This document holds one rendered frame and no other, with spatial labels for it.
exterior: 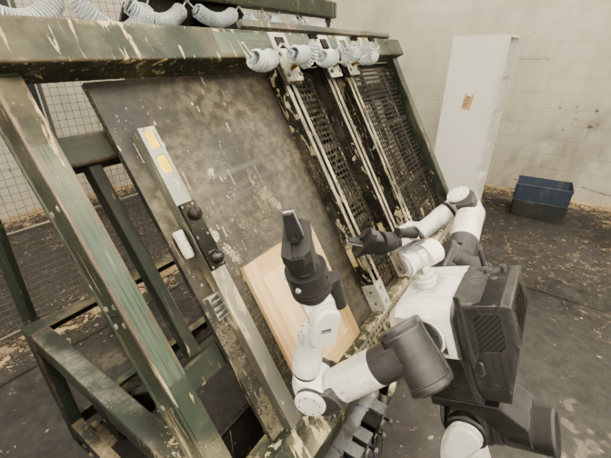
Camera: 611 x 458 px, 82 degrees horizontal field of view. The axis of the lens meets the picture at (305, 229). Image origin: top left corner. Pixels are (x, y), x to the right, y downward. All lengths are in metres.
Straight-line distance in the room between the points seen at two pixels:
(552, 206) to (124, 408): 4.83
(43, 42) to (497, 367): 1.22
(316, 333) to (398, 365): 0.19
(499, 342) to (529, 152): 5.33
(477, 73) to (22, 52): 4.30
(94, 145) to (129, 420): 0.91
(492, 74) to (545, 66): 1.45
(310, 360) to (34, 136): 0.77
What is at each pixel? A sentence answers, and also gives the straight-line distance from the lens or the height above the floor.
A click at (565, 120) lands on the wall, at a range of 6.04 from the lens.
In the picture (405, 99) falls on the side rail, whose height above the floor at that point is 1.61.
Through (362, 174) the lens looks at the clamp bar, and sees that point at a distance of 1.70.
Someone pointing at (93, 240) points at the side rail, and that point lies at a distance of 0.89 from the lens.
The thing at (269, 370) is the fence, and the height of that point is 1.07.
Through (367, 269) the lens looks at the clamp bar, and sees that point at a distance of 1.49.
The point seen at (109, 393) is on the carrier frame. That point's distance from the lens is 1.58.
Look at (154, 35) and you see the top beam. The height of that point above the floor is 1.94.
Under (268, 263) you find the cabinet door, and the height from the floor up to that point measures 1.28.
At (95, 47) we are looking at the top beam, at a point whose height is 1.91.
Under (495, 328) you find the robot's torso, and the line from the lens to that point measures 0.90.
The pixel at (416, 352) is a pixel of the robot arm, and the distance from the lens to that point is 0.81.
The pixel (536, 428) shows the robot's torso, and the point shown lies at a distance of 1.16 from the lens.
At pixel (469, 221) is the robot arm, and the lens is 1.26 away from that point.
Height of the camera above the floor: 1.90
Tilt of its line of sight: 27 degrees down
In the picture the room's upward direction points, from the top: straight up
